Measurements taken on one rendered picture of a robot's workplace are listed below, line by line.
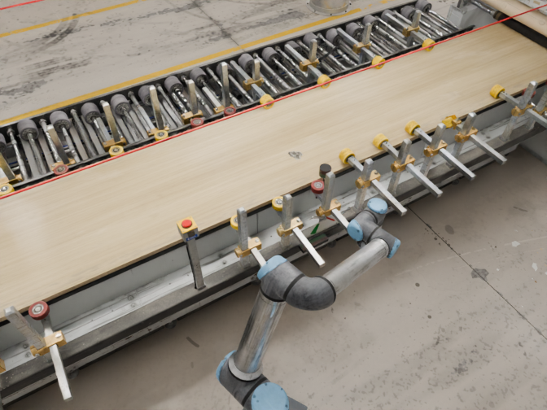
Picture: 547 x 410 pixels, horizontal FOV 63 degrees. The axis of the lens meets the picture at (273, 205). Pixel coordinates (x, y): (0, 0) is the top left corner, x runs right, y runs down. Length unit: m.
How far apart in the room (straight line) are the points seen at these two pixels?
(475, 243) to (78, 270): 2.73
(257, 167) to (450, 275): 1.64
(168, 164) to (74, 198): 0.53
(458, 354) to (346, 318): 0.72
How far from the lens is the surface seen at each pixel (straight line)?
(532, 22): 4.15
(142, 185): 2.58
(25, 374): 2.42
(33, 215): 2.65
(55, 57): 5.63
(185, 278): 2.51
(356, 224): 2.00
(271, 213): 2.57
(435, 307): 3.29
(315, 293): 1.56
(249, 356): 1.88
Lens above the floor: 2.75
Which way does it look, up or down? 50 degrees down
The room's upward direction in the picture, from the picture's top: 1 degrees clockwise
